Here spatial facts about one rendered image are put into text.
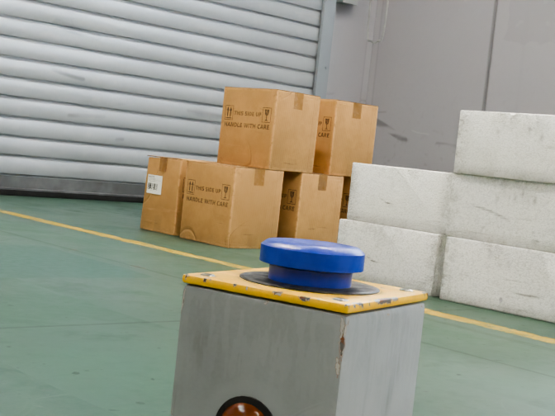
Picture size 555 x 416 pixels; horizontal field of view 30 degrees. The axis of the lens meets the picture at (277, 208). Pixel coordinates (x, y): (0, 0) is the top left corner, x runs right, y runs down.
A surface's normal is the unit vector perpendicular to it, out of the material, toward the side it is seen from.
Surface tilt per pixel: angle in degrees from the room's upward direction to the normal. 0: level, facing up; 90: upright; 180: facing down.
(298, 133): 90
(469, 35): 90
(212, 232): 90
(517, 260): 90
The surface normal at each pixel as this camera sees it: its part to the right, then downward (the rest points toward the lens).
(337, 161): 0.65, 0.11
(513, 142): -0.72, -0.04
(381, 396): 0.85, 0.12
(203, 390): -0.51, -0.01
